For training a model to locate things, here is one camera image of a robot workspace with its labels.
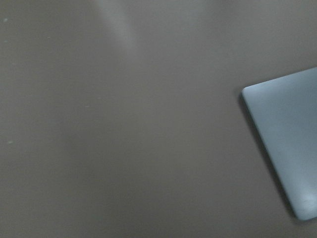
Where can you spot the grey laptop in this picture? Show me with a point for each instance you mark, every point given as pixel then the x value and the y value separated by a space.
pixel 284 112

